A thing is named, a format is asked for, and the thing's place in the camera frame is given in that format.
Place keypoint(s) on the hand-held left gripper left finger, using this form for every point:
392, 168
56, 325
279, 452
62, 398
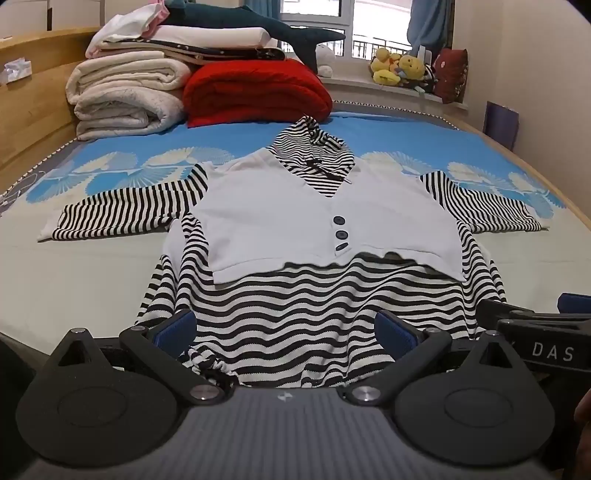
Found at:
178, 330

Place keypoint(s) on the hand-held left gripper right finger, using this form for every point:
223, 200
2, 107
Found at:
395, 331

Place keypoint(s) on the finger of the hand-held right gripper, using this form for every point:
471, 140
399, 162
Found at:
503, 314
576, 303

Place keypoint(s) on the striped shirt with white vest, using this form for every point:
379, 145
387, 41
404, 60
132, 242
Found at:
277, 221

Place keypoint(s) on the blue fan print bed mat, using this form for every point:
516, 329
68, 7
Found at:
92, 277

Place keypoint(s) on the purple board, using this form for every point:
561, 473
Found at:
502, 125

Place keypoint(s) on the white window sill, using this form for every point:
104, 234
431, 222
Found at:
392, 94

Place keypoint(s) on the cream fleece folded blanket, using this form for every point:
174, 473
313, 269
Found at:
124, 92

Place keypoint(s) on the dark red cushion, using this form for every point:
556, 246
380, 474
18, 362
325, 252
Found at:
452, 76

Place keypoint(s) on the red folded blanket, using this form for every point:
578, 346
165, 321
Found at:
258, 92

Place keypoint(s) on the wooden headboard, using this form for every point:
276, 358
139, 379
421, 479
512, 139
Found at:
32, 115

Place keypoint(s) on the yellow plush toy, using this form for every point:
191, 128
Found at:
412, 67

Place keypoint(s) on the yellow duck plush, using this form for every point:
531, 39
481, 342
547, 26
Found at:
384, 67

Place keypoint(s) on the white plush toy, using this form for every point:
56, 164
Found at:
324, 57

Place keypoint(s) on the dark dotted folded cloth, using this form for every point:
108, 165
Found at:
231, 51

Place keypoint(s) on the white folded quilt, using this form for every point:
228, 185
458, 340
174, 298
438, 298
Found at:
203, 37

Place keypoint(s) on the blue curtain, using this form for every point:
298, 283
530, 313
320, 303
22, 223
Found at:
429, 23

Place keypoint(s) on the window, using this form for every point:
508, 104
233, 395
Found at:
374, 27

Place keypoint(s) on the tissue pack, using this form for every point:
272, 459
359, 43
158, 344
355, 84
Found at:
16, 70

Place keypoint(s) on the white folded garment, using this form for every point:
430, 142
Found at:
124, 25

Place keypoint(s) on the pink cloth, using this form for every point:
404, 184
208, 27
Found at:
157, 16

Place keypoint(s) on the dark blue shark plush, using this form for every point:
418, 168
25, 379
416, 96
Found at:
258, 21

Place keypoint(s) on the white wardrobe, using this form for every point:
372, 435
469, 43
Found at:
69, 14

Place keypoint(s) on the wooden bed frame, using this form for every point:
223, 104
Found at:
545, 166

